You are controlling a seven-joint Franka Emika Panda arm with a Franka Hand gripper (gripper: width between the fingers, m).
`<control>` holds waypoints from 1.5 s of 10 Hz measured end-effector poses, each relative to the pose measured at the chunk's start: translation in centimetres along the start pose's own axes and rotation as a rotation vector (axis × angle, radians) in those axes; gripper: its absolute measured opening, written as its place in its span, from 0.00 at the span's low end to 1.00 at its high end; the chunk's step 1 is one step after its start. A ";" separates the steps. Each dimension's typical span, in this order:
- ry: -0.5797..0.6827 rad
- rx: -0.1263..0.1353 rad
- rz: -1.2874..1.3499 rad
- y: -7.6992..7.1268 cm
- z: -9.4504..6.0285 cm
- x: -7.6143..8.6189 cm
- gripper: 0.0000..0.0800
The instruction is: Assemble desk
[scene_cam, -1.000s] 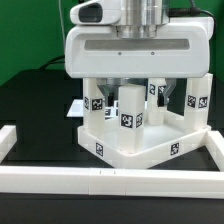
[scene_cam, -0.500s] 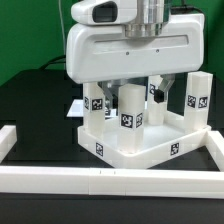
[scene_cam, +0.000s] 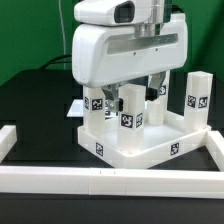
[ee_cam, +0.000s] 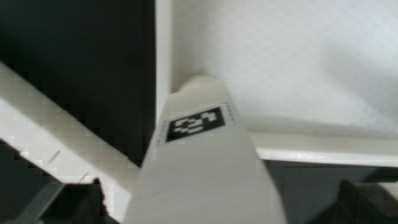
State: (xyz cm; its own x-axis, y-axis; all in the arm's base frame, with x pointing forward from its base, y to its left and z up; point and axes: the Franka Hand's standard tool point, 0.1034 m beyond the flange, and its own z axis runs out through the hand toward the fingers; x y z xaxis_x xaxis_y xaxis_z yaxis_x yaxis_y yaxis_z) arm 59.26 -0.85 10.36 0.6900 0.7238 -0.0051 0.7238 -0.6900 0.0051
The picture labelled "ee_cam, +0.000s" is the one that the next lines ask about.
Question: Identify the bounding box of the white desk leg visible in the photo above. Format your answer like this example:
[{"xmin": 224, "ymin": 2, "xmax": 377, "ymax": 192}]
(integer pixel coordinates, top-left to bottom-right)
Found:
[{"xmin": 123, "ymin": 75, "xmax": 288, "ymax": 224}]

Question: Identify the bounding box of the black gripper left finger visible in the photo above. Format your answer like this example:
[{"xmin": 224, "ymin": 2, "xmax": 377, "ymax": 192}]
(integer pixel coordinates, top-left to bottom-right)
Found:
[{"xmin": 11, "ymin": 179, "xmax": 116, "ymax": 224}]

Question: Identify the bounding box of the white U-shaped obstacle fence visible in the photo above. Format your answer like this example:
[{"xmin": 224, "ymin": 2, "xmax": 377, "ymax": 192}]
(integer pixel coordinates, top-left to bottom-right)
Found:
[{"xmin": 0, "ymin": 62, "xmax": 141, "ymax": 224}]

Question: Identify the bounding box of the white desk top panel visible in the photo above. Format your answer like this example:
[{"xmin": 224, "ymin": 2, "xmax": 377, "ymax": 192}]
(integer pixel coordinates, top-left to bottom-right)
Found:
[{"xmin": 155, "ymin": 0, "xmax": 398, "ymax": 167}]

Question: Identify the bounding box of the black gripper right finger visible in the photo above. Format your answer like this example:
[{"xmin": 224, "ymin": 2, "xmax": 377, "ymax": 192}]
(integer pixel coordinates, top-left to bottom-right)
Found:
[{"xmin": 310, "ymin": 181, "xmax": 398, "ymax": 224}]

